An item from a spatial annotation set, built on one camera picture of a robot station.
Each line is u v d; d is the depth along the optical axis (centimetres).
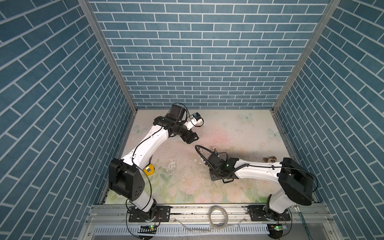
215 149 91
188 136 71
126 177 43
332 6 71
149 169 87
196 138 76
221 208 78
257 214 73
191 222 72
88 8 70
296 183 44
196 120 71
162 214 74
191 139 71
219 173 64
